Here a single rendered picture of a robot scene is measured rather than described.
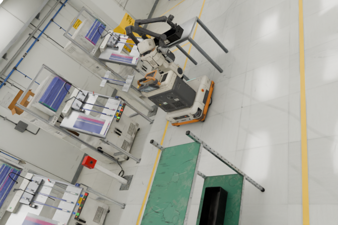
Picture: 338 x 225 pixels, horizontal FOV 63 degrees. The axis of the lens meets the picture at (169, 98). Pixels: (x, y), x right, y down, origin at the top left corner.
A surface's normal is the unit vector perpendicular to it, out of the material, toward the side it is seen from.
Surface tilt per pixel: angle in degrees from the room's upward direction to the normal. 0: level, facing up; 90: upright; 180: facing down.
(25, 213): 47
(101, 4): 90
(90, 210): 90
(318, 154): 0
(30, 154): 90
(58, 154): 90
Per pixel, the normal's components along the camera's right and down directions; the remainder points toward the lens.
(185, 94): 0.67, -0.20
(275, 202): -0.68, -0.55
